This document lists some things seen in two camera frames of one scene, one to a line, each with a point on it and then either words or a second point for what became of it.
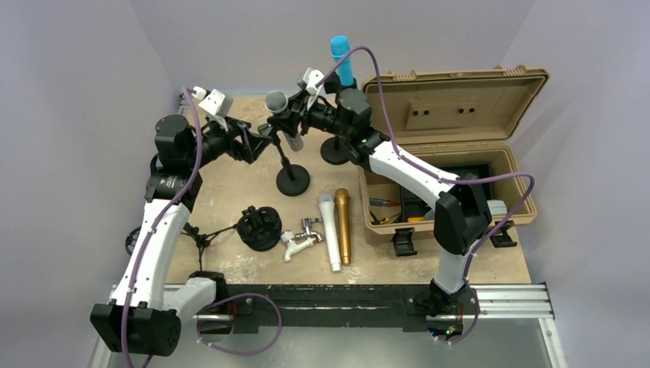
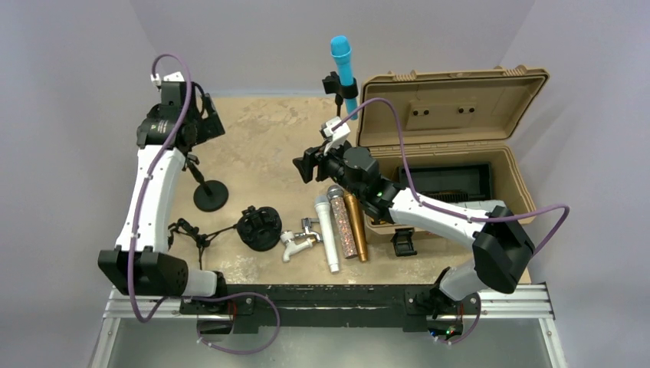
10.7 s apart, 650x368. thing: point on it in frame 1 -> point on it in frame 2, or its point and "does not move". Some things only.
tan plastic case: x=458 y=123 does not move
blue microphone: x=339 y=45 does not move
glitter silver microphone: x=277 y=102 -> x=336 y=194
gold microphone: x=343 y=205 -> x=355 y=215
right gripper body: x=319 y=116 -> x=331 y=165
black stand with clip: x=292 y=180 -> x=210 y=196
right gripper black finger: x=287 y=123 -> x=306 y=163
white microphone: x=327 y=205 does not move
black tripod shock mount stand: x=202 y=241 does not move
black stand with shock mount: x=259 y=229 does not move
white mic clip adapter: x=306 y=238 does not move
